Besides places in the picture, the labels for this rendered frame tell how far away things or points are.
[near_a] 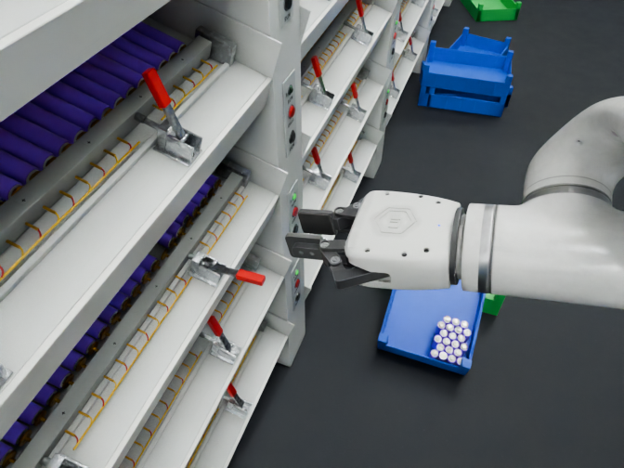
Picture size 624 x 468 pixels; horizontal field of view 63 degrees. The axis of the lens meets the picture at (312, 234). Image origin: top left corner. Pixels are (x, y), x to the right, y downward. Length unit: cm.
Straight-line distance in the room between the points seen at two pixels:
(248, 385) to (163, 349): 42
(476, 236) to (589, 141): 12
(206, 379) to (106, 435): 26
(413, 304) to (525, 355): 27
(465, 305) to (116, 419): 87
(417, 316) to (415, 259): 77
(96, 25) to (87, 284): 19
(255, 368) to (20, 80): 78
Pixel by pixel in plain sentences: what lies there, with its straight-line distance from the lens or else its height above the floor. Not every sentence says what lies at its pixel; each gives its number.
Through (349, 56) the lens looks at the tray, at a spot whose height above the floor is 53.
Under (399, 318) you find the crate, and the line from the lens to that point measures 123.
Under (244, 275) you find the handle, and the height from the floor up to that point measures 55.
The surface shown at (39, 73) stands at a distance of 36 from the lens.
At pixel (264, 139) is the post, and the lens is 72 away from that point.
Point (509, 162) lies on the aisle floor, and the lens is 179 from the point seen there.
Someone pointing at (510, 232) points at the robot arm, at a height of 72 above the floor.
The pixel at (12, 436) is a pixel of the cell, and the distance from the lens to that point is 58.
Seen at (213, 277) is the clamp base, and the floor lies 54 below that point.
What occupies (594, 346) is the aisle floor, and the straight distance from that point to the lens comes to 138.
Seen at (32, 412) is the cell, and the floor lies 56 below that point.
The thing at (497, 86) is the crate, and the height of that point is 12.
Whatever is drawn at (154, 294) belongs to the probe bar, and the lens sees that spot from 62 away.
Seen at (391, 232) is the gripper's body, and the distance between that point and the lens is 49.
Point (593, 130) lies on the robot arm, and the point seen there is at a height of 79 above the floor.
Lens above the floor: 103
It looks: 46 degrees down
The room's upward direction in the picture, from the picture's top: straight up
